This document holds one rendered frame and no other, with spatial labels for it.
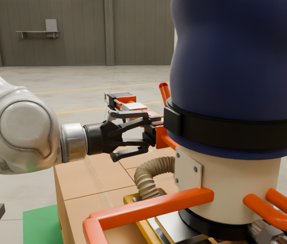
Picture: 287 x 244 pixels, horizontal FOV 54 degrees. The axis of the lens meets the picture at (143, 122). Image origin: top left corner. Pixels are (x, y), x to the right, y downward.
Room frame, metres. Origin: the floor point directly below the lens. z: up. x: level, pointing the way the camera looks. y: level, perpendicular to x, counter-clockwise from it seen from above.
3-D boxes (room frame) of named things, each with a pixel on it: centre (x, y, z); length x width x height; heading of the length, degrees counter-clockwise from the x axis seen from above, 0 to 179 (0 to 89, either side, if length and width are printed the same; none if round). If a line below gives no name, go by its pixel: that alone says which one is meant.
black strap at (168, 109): (0.46, -0.15, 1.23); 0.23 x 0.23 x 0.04
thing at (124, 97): (1.02, 0.08, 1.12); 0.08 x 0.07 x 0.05; 23
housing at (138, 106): (0.89, 0.03, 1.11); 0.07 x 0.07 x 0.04; 23
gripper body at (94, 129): (0.64, 0.10, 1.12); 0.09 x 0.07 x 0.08; 113
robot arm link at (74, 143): (0.62, 0.17, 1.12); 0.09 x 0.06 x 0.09; 23
